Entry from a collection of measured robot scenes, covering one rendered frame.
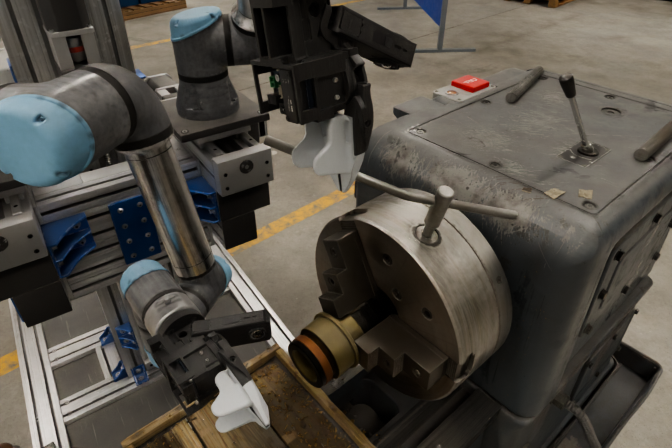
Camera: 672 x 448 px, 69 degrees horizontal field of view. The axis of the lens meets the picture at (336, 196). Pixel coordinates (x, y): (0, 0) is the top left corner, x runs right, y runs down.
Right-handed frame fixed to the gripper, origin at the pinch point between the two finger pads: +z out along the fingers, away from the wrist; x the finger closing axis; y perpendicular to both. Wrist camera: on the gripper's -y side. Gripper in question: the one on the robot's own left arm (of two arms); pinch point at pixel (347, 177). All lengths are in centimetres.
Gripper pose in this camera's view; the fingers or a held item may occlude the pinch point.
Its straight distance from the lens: 52.9
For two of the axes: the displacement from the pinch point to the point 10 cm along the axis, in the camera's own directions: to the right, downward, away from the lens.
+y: -7.6, 3.5, -5.4
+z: 1.1, 9.0, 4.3
